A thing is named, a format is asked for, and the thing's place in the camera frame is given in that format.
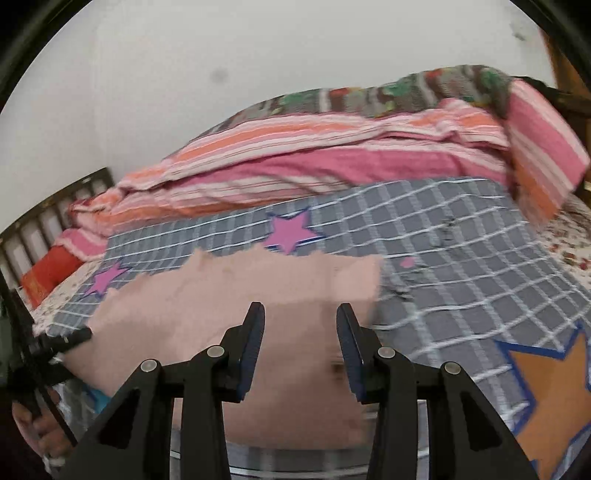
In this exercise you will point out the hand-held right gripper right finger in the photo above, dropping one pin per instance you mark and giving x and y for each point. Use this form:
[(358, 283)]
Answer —
[(352, 360)]

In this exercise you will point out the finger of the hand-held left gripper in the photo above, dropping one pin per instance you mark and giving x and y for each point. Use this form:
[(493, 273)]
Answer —
[(69, 340)]

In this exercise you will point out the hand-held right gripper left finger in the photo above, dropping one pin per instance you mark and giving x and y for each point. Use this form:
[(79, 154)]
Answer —
[(251, 355)]

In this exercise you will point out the pink knit sweater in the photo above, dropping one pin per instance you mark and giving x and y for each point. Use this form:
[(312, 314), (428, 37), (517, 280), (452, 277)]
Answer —
[(231, 295)]

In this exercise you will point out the person's left hand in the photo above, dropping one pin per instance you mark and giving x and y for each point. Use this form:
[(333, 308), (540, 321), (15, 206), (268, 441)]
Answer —
[(51, 443)]

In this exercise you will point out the red pillow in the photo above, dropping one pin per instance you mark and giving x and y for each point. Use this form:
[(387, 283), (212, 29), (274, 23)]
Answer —
[(51, 272)]

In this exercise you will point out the grey checked star blanket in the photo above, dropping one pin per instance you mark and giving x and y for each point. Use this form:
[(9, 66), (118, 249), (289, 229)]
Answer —
[(438, 258)]

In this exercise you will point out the dark wooden slatted headboard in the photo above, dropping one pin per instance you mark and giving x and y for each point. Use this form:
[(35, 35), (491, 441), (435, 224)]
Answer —
[(60, 196)]

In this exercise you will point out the pink orange striped quilt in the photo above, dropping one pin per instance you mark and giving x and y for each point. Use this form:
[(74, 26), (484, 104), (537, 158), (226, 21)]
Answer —
[(323, 166)]

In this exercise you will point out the floral patchwork quilt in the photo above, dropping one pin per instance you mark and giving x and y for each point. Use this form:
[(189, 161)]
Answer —
[(415, 87)]

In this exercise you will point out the brown wooden door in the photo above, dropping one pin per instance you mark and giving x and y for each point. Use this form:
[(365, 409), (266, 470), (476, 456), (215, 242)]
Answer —
[(572, 78)]

